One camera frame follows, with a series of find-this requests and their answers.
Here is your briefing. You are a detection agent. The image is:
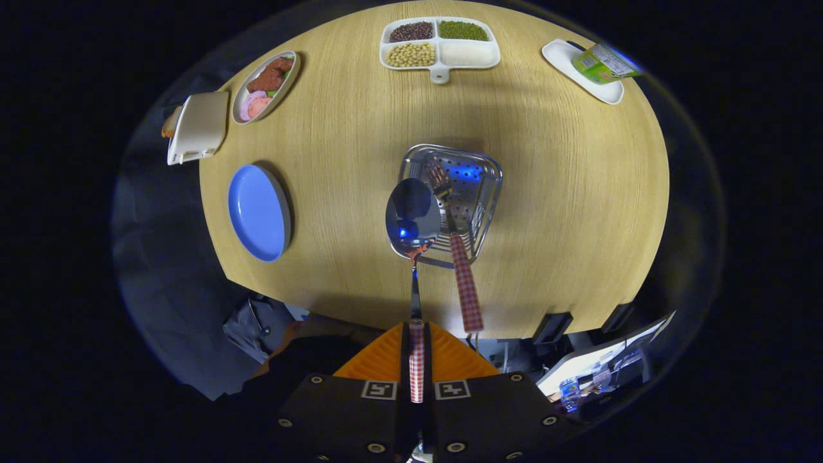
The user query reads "grey cloth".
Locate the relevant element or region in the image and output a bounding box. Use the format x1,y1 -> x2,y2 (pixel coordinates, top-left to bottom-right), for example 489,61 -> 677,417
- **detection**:
222,295 -> 298,365

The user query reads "spoon with red checked handle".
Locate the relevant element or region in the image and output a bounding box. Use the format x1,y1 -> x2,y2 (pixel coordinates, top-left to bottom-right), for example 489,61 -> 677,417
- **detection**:
385,178 -> 443,404

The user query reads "black table leg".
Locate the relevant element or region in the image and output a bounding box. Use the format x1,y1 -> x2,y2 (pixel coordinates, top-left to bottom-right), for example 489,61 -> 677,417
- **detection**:
532,313 -> 574,345
601,302 -> 634,334

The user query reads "toasted bread slice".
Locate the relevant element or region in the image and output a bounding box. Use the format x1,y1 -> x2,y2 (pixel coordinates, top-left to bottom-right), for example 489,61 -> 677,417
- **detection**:
161,105 -> 184,139

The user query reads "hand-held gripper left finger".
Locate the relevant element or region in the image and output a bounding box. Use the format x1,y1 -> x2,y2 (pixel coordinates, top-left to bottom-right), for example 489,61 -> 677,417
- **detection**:
278,322 -> 412,463

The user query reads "white divided tray of beans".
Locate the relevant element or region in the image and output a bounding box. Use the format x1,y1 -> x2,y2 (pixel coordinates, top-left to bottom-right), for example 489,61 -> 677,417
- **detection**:
379,17 -> 502,85

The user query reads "fork with red checked handle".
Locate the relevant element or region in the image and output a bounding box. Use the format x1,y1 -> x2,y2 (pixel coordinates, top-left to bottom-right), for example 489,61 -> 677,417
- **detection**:
422,159 -> 485,334

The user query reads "perforated metal basket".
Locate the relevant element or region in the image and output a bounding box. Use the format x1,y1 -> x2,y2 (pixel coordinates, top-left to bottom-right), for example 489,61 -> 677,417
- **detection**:
397,143 -> 503,269

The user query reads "small white plate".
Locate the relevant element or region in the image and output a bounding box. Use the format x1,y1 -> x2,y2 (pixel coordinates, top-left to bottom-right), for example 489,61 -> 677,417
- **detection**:
541,39 -> 625,105

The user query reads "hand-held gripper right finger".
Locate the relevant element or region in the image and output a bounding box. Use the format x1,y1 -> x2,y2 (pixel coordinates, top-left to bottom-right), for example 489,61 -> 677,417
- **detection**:
423,322 -> 573,463

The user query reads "green labelled can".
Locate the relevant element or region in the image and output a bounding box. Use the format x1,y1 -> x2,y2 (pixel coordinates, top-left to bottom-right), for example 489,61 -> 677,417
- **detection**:
572,42 -> 644,85

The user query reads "white desk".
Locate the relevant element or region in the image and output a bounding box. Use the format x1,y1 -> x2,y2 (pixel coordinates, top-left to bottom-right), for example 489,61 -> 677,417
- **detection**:
536,311 -> 676,399

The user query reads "oval plate with meat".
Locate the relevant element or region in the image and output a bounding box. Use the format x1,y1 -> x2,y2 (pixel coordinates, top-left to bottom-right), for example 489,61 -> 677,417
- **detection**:
231,51 -> 302,125

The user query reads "cream white toaster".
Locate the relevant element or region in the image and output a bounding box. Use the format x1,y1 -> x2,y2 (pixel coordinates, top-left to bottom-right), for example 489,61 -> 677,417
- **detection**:
167,91 -> 230,166

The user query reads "blue round plate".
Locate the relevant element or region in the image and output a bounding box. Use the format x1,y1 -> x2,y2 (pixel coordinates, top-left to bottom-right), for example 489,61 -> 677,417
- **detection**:
228,164 -> 293,262

